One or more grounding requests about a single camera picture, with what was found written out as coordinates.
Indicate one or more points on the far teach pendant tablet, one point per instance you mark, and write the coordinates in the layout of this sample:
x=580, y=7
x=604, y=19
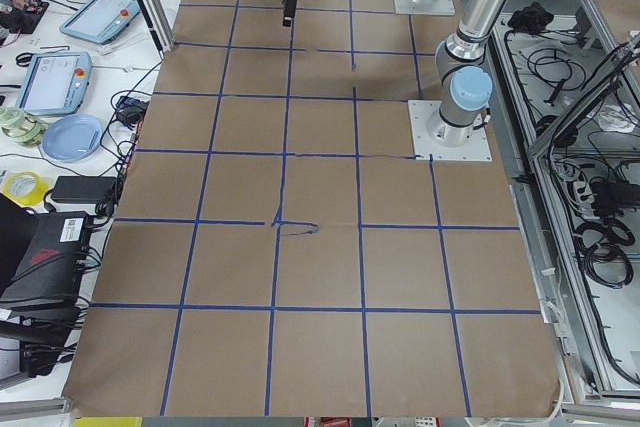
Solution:
x=100, y=21

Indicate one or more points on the teach pendant tablet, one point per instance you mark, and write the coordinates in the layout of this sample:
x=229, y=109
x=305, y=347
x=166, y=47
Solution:
x=55, y=83
x=100, y=21

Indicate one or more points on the near teach pendant tablet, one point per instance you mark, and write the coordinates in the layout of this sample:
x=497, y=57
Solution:
x=55, y=83

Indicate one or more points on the blue plate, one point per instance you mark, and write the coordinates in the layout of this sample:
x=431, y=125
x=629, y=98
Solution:
x=72, y=138

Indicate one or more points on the black laptop power brick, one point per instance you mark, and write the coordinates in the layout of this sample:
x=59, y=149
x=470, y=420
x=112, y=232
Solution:
x=82, y=190

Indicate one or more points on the yellow tape roll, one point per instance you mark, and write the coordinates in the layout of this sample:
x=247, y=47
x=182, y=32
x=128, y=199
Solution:
x=25, y=188

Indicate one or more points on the black computer box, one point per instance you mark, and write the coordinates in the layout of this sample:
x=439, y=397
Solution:
x=40, y=256

